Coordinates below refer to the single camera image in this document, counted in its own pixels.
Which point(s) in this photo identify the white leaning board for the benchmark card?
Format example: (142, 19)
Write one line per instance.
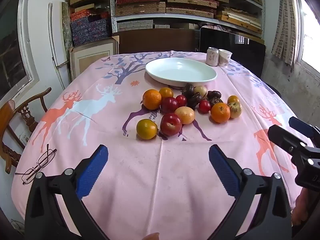
(56, 42)

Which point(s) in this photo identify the brown wooden panel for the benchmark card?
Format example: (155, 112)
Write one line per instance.
(155, 41)

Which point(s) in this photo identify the grey stone slab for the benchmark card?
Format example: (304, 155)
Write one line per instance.
(66, 27)

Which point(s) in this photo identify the white oval plate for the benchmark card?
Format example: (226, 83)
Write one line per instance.
(181, 71)

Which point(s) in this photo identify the person's right hand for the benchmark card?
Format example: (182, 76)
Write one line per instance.
(305, 205)

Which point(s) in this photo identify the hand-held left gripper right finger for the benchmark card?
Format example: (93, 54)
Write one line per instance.
(223, 170)

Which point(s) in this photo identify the leaning framed picture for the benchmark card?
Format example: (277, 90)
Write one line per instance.
(95, 57)

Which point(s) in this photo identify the speckled yellow passion fruit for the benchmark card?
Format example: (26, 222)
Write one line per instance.
(235, 110)

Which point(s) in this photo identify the white paper cup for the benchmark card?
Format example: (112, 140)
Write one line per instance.
(225, 57)

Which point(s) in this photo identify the dark purple passion fruit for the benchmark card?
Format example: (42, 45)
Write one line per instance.
(188, 89)
(195, 100)
(214, 94)
(216, 101)

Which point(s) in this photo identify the small red plum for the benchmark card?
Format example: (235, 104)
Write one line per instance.
(204, 106)
(181, 100)

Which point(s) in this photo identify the stack of blue floral boxes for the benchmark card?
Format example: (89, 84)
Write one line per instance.
(87, 30)

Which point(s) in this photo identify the pink drink can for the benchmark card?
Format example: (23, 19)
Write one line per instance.
(212, 56)

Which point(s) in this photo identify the white framed window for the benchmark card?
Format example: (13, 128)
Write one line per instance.
(10, 50)

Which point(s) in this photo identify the person's left hand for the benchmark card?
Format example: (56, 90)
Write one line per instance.
(153, 236)

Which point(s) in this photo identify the white metal shelf unit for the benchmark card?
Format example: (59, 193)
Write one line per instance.
(160, 16)

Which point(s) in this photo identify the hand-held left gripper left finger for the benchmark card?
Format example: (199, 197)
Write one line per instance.
(92, 170)

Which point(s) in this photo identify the white wall socket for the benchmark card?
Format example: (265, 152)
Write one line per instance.
(25, 137)

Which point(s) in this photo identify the carved wooden chair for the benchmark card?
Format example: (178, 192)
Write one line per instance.
(6, 115)

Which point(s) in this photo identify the shelf of woven flat boxes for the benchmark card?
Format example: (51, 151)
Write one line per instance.
(140, 10)

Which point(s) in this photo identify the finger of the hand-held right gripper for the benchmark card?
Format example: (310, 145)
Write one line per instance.
(281, 137)
(301, 128)

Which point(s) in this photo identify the metal rimmed eyeglasses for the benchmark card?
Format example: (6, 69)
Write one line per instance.
(30, 177)

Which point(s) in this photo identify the black glossy panel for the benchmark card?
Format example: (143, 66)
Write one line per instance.
(245, 52)

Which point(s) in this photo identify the bright window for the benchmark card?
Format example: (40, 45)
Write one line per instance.
(310, 30)

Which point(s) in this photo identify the pink printed tablecloth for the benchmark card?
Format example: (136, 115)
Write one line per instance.
(155, 175)

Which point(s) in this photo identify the small orange tangerine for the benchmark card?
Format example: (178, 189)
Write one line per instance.
(233, 99)

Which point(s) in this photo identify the brick pattern curtain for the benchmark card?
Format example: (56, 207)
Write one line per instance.
(285, 30)

